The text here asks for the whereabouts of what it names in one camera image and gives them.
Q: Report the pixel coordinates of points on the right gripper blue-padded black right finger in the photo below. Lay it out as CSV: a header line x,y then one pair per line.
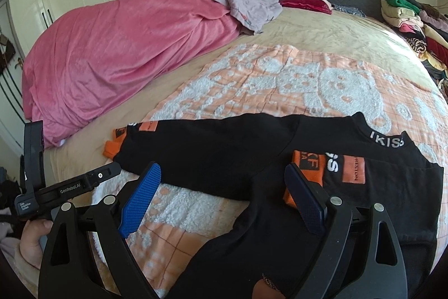
x,y
359,255

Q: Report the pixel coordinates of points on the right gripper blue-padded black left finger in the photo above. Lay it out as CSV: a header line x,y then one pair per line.
x,y
87,256

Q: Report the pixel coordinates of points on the black orange-trimmed sweatshirt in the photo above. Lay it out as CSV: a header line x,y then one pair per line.
x,y
244,158

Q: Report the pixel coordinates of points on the pile of folded clothes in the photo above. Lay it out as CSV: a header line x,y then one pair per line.
x,y
424,28

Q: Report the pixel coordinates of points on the person's left hand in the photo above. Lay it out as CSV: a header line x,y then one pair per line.
x,y
29,246

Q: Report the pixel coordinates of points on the person's right hand thumb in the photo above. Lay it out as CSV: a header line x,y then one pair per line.
x,y
264,289

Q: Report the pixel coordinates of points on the beige bed sheet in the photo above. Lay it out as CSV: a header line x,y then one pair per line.
x,y
339,33

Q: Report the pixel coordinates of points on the peach white patterned blanket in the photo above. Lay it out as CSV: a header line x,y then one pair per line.
x,y
277,81

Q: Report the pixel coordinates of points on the pink duvet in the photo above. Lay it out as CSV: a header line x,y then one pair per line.
x,y
94,58

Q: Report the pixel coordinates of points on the red velvet pillow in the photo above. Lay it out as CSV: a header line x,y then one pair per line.
x,y
320,6

